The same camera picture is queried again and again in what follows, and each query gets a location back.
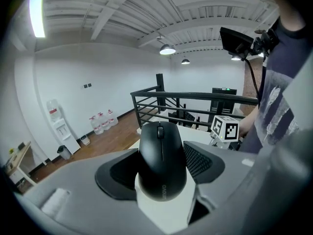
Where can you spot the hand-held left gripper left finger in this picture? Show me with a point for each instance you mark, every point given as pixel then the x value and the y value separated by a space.
pixel 117 175

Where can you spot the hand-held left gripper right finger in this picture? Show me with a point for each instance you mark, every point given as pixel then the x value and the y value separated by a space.
pixel 203 163

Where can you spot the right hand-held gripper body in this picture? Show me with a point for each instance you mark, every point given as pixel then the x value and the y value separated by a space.
pixel 226 130

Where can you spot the black computer mouse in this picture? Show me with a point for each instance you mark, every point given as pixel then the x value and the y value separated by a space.
pixel 162 160

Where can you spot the person's right forearm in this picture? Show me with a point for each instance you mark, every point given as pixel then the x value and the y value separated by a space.
pixel 249 121

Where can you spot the black cabinet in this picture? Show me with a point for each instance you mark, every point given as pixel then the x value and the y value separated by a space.
pixel 222 99

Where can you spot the small white basket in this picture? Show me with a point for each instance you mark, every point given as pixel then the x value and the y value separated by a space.
pixel 85 140

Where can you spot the black metal railing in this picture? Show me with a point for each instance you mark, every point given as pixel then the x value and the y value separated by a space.
pixel 185 95

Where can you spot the clear water jug red label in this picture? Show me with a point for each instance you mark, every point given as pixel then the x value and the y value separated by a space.
pixel 97 126
pixel 104 122
pixel 112 118

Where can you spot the person's dark feather-print shirt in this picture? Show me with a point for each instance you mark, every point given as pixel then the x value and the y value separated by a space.
pixel 276 101

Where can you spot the grey trash can black liner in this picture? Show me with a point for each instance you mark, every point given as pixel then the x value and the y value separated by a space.
pixel 64 152

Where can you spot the white water dispenser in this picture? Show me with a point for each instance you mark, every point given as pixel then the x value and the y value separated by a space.
pixel 63 133

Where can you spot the black pendant ceiling lamp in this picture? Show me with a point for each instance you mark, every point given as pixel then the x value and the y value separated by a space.
pixel 236 57
pixel 167 50
pixel 185 61

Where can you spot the black mounted monitor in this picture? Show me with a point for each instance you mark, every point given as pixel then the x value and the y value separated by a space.
pixel 236 41

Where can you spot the light wooden side desk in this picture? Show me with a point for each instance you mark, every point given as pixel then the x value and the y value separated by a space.
pixel 18 159

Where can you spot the long ceiling light tube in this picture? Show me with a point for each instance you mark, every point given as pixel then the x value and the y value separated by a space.
pixel 38 13

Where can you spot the dark wall switches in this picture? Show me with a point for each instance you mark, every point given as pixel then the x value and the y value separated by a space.
pixel 87 85

